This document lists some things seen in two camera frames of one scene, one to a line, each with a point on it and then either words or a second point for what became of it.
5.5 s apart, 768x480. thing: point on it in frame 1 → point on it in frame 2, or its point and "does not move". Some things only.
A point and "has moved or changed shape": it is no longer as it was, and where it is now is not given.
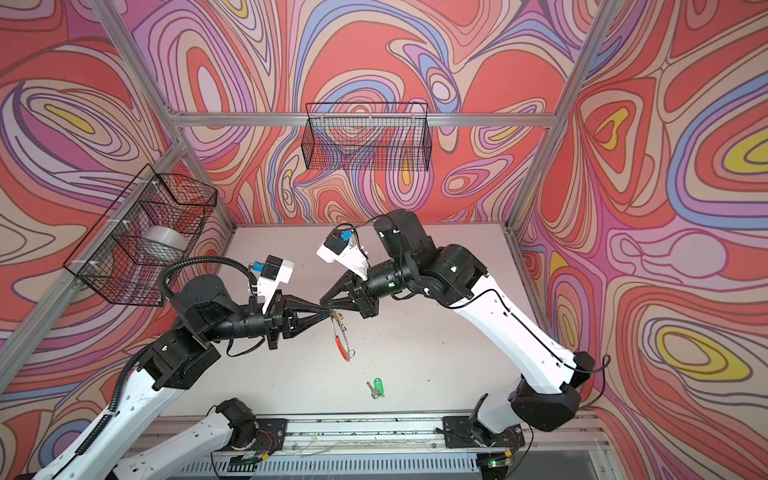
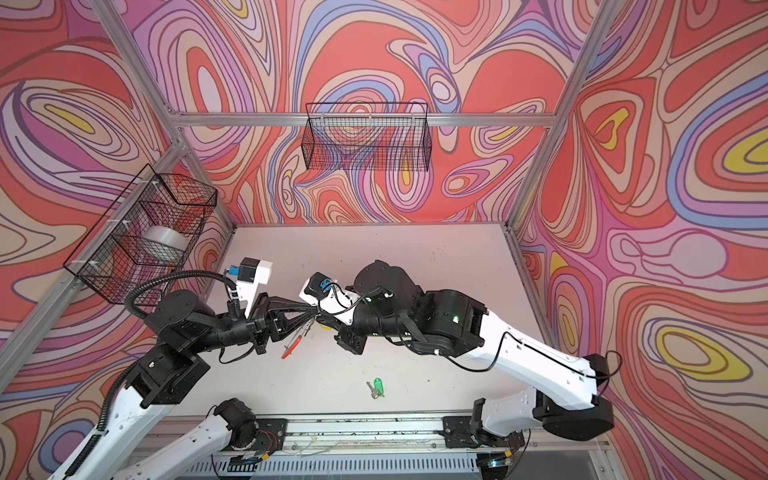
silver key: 374,393 does not move
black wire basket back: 369,136 does not move
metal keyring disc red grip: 341,338 has moved or changed shape
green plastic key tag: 378,385 does not move
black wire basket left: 155,222 does not move
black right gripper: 364,301 → 347,336
